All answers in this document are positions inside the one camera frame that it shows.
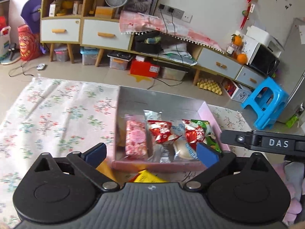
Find golden brown snack packet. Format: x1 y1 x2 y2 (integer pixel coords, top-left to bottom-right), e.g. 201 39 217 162
96 158 118 182

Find yellow egg tray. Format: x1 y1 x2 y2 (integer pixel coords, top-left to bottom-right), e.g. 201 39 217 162
197 78 222 96

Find wooden white drawer cabinet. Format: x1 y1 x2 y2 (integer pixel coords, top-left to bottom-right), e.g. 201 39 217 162
40 0 265 89

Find green cracker bag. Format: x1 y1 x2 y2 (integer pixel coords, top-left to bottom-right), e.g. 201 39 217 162
191 119 221 152

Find clear storage bin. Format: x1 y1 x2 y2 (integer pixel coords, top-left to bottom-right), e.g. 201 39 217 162
80 47 99 65

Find red lantern bag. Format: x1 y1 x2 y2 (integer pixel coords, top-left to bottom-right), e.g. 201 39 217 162
18 24 42 61

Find red box under cabinet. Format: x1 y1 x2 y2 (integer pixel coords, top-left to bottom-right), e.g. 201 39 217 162
130 59 160 78

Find black microwave oven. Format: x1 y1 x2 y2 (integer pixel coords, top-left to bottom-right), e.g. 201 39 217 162
241 35 280 77

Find yellow snack bag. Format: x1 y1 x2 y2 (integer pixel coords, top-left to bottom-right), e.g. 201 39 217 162
133 170 167 183

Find pink cardboard box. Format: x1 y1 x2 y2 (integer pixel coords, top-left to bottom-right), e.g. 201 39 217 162
108 86 229 173

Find pink lace cloth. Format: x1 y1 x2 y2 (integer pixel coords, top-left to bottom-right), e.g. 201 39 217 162
119 11 224 53

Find blue plastic stool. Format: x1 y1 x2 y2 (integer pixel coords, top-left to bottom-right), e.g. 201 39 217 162
241 77 289 130

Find orange fruit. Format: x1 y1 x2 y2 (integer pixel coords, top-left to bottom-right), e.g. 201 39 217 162
237 53 248 65

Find red heart snack bag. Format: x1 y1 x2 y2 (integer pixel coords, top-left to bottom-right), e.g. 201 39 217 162
147 120 180 145

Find blue white packet in box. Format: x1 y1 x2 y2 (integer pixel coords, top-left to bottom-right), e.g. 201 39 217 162
171 120 198 161

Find pink peach oolong snack pack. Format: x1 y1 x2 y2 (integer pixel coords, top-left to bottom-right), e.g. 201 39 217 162
125 120 148 160

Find floral tablecloth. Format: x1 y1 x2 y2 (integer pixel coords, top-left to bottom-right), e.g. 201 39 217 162
1 77 250 228

